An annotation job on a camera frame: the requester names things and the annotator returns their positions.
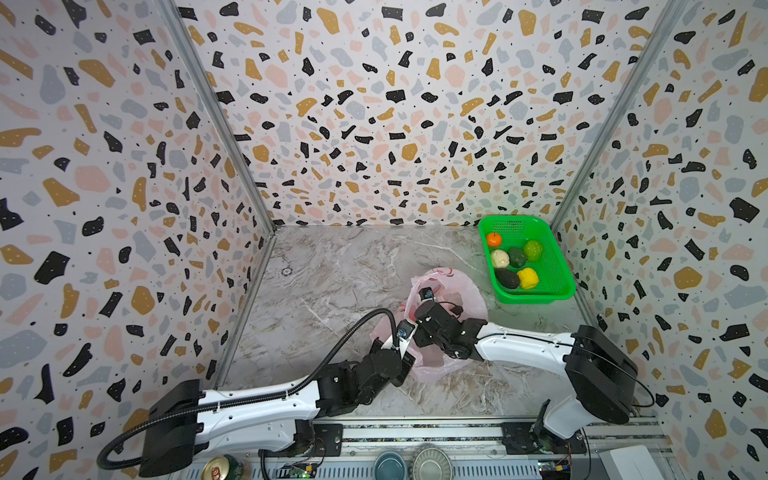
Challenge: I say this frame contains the green beverage can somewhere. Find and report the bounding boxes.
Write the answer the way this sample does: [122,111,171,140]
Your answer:
[201,454,252,480]

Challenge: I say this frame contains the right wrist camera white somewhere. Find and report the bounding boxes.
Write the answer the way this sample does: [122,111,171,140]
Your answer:
[418,287,435,303]

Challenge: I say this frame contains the beige pear fruit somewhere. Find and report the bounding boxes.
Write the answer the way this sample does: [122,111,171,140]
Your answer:
[490,249,510,269]

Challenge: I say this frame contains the grey ribbed plate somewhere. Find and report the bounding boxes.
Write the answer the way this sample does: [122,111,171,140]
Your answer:
[411,447,453,480]

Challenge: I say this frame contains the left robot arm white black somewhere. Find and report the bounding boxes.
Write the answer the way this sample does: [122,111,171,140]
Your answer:
[139,341,415,478]

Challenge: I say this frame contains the white box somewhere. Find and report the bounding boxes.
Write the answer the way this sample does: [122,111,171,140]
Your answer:
[599,445,664,480]

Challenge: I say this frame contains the green plastic basket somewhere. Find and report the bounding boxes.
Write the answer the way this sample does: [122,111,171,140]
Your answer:
[478,215,575,304]

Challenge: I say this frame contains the small circuit board right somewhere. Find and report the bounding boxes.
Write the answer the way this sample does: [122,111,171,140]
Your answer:
[537,461,571,480]

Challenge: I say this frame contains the small circuit board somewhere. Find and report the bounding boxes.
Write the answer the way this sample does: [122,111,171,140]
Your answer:
[537,461,571,480]
[276,462,318,479]

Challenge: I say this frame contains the yellow fruit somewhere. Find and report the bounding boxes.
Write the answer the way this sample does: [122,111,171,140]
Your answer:
[517,267,540,290]

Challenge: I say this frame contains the teal ceramic bowl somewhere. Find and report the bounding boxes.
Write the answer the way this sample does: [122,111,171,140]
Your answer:
[373,451,408,480]

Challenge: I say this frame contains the aluminium mounting rail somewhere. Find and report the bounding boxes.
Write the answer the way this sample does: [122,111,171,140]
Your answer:
[236,417,684,479]

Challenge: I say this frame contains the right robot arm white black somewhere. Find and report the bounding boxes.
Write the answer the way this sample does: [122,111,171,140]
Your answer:
[401,300,638,451]

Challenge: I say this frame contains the black corrugated cable left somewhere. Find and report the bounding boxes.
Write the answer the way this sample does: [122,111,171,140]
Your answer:
[95,307,398,471]

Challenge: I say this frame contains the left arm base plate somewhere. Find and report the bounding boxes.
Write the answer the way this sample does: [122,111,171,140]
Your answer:
[301,423,344,458]

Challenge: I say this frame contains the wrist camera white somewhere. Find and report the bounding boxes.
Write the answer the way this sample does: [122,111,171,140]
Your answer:
[386,319,418,357]
[418,287,435,303]

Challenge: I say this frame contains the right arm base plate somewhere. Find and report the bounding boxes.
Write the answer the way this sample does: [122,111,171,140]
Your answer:
[501,422,587,455]

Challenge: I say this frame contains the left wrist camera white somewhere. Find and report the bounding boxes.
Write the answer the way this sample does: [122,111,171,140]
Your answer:
[386,319,418,357]

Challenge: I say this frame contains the yellow-green bumpy fruit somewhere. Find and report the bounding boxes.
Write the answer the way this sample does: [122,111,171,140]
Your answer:
[523,240,544,262]

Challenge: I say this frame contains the dark brown avocado fruit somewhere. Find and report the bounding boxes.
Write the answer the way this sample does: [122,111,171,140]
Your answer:
[494,268,520,290]

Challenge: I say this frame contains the green avocado fruit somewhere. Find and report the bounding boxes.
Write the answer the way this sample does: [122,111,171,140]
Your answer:
[507,247,528,269]

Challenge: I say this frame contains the orange fruit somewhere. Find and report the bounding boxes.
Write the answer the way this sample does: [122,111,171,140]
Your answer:
[485,232,502,249]

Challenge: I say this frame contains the small circuit board left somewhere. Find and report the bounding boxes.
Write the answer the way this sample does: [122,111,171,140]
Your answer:
[276,462,318,479]

